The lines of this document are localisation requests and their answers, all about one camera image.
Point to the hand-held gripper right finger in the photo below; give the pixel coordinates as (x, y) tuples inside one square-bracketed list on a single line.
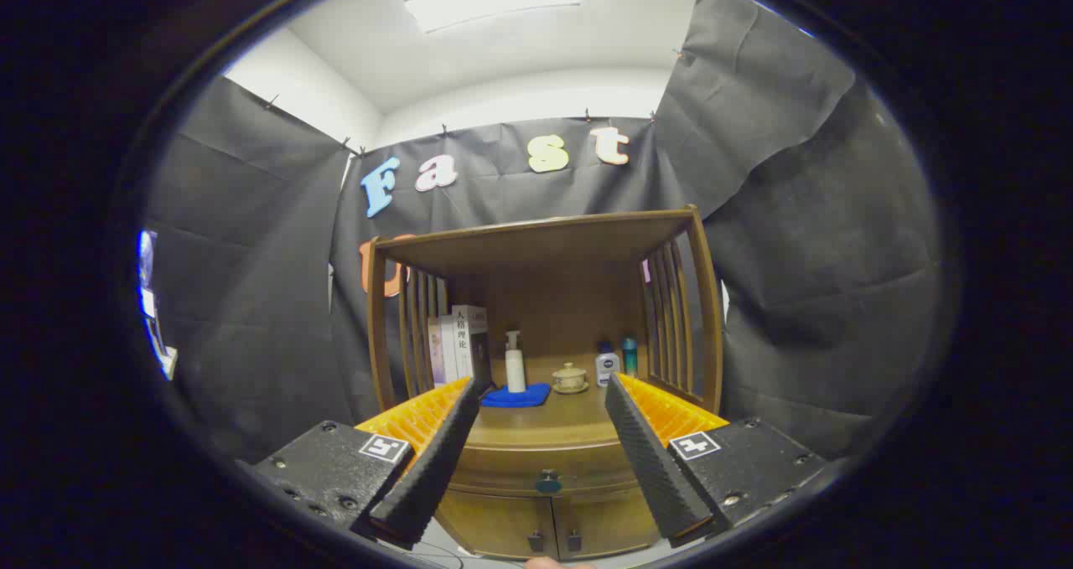
[(654, 468)]

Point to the wooden cabinet door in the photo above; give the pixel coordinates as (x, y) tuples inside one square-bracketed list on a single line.
[(495, 523), (608, 519)]

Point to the wooden cabinet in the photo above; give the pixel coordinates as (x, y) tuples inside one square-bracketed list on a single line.
[(545, 301)]

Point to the blue folded cloth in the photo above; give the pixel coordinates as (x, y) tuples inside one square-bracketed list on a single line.
[(515, 398)]

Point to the white bottle with blue cap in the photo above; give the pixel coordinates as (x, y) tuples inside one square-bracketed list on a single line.
[(607, 369)]

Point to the white pump bottle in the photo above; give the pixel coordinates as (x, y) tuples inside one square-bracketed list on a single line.
[(515, 372)]

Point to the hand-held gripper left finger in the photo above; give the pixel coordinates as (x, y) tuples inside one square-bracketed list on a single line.
[(436, 468)]

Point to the white side desk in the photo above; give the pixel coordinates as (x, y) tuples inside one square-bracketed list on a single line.
[(168, 359)]

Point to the computer monitor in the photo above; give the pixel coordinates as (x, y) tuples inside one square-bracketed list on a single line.
[(147, 276)]

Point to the beige lidded teacup with saucer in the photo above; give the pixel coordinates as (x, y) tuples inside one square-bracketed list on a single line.
[(570, 379)]

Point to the white book with portrait cover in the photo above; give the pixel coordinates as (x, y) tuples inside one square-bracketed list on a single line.
[(474, 343)]

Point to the slim teal bottle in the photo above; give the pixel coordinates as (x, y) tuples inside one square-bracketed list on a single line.
[(629, 359)]

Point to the wooden countertop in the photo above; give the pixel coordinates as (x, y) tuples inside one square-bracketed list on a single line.
[(553, 422)]

